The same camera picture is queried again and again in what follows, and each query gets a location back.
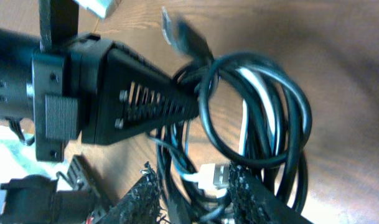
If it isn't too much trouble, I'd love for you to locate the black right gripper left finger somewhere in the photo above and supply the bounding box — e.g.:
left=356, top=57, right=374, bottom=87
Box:
left=94, top=162, right=161, bottom=224

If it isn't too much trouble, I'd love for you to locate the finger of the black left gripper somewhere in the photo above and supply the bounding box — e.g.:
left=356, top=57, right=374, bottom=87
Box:
left=81, top=48, right=199, bottom=146

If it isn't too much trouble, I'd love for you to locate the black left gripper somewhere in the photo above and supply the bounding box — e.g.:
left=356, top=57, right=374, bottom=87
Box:
left=0, top=28, right=113, bottom=162

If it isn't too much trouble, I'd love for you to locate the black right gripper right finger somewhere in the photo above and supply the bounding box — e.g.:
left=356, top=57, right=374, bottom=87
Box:
left=228, top=164, right=310, bottom=224

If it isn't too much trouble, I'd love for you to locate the white USB cable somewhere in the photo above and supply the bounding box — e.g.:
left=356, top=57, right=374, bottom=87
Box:
left=170, top=66, right=308, bottom=200

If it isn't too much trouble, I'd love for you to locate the black USB cable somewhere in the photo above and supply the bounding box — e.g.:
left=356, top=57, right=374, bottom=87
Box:
left=145, top=6, right=313, bottom=224

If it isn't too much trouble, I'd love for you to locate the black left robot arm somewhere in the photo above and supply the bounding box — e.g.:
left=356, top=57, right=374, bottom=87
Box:
left=0, top=28, right=199, bottom=223

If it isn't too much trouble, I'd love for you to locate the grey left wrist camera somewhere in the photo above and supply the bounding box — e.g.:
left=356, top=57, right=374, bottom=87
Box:
left=74, top=0, right=121, bottom=19

